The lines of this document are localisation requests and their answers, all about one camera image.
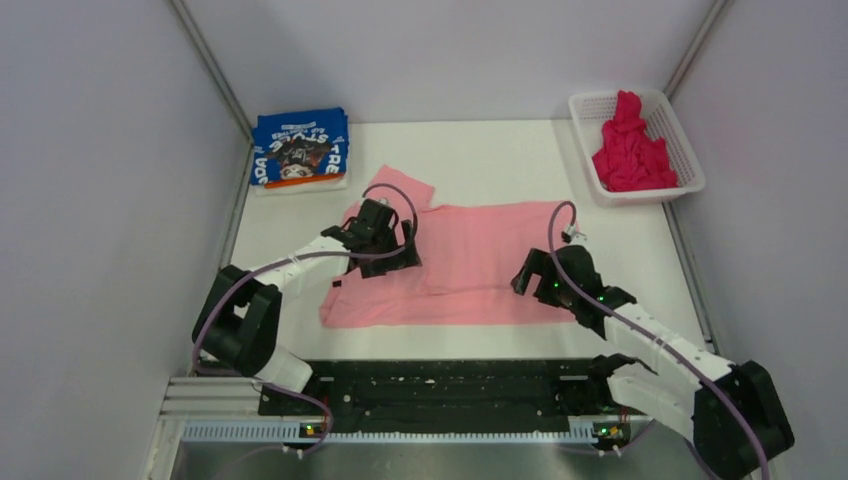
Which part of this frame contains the light pink t-shirt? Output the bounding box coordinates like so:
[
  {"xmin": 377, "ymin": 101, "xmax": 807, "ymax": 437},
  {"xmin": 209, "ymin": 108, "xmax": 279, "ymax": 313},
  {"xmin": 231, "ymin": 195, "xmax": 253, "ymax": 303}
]
[{"xmin": 319, "ymin": 166, "xmax": 575, "ymax": 329}]

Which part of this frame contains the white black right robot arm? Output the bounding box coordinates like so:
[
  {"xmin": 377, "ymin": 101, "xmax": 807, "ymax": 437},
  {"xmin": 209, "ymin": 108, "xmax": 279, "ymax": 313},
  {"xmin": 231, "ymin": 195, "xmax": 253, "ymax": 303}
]
[{"xmin": 511, "ymin": 245, "xmax": 795, "ymax": 479}]

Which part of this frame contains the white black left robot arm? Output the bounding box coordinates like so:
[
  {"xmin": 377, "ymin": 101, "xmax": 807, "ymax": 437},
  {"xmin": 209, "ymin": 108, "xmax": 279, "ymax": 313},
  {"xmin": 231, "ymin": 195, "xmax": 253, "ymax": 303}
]
[{"xmin": 192, "ymin": 199, "xmax": 421, "ymax": 414}]

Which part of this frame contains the folded white orange t-shirt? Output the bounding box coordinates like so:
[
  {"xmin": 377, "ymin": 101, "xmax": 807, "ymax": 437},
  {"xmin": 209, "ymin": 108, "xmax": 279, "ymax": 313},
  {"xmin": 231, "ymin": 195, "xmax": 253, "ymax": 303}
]
[{"xmin": 251, "ymin": 174, "xmax": 349, "ymax": 196}]

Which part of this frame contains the folded blue printed t-shirt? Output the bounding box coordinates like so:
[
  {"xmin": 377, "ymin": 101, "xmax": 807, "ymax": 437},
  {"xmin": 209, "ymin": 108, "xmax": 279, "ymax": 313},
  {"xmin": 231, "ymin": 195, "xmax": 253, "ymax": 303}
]
[{"xmin": 249, "ymin": 107, "xmax": 350, "ymax": 188}]

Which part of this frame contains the magenta t-shirt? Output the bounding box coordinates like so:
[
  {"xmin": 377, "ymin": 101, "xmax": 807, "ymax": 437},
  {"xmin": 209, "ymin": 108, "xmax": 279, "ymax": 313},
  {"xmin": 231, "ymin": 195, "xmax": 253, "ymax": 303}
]
[{"xmin": 592, "ymin": 91, "xmax": 678, "ymax": 193}]

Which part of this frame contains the white plastic laundry basket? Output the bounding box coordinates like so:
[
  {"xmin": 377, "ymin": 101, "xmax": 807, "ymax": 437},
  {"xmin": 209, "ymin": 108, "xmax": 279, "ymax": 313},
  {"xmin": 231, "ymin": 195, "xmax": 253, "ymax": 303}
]
[{"xmin": 568, "ymin": 90, "xmax": 706, "ymax": 207}]

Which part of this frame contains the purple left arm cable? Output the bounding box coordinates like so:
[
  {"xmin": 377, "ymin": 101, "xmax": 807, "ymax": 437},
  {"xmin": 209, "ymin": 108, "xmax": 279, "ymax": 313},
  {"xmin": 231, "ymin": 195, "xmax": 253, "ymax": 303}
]
[{"xmin": 192, "ymin": 182, "xmax": 420, "ymax": 458}]

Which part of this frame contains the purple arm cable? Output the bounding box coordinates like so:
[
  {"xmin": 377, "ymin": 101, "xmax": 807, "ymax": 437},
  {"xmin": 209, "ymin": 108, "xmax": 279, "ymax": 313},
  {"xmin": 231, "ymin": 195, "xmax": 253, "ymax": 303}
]
[
  {"xmin": 547, "ymin": 200, "xmax": 773, "ymax": 480},
  {"xmin": 192, "ymin": 182, "xmax": 420, "ymax": 458}
]

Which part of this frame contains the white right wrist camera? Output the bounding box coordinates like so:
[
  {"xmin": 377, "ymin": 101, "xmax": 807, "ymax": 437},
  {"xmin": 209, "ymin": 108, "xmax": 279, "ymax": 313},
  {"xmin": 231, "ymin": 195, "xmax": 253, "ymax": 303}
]
[{"xmin": 561, "ymin": 225, "xmax": 588, "ymax": 245}]

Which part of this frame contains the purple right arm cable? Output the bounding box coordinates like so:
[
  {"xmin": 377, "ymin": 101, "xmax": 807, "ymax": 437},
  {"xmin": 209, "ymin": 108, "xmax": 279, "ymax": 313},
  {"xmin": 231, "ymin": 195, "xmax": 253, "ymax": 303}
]
[{"xmin": 547, "ymin": 200, "xmax": 773, "ymax": 480}]

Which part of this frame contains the aluminium rail frame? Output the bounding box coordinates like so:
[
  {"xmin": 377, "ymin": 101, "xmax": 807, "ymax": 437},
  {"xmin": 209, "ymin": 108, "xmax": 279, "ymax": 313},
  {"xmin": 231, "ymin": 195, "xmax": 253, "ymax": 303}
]
[{"xmin": 142, "ymin": 374, "xmax": 790, "ymax": 480}]

